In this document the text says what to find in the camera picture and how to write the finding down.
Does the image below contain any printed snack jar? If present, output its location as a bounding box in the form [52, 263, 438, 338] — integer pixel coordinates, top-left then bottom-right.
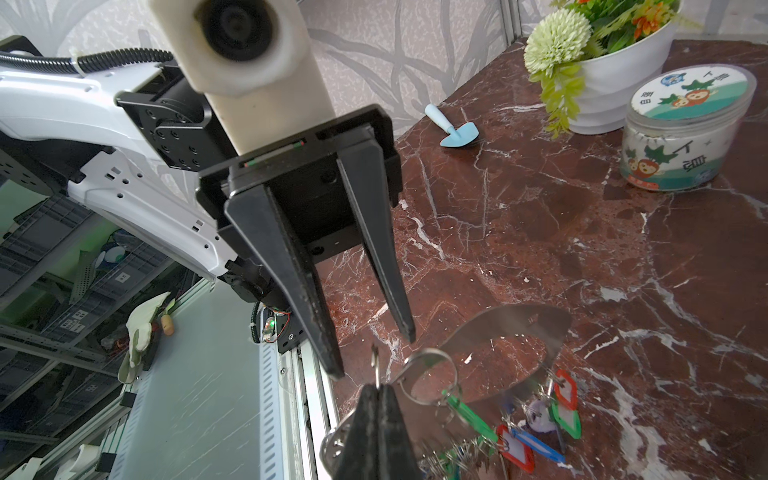
[619, 64, 757, 192]

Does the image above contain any light blue toy trowel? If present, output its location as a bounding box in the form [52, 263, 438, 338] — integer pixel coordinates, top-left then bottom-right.
[424, 104, 479, 148]

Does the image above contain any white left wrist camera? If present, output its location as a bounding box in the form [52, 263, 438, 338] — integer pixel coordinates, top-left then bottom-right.
[148, 0, 336, 154]

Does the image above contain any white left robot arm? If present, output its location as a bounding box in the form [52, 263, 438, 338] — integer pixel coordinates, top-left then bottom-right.
[1, 35, 416, 378]

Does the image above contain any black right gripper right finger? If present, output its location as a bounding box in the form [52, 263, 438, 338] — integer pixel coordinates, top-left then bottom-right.
[379, 385, 423, 480]

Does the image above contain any potted artificial flower plant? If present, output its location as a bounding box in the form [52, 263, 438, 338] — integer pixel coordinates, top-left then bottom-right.
[523, 1, 685, 138]

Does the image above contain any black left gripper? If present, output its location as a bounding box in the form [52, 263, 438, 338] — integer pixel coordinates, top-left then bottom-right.
[196, 104, 416, 380]

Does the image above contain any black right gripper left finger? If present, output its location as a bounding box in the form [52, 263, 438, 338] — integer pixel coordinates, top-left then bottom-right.
[333, 384, 379, 480]

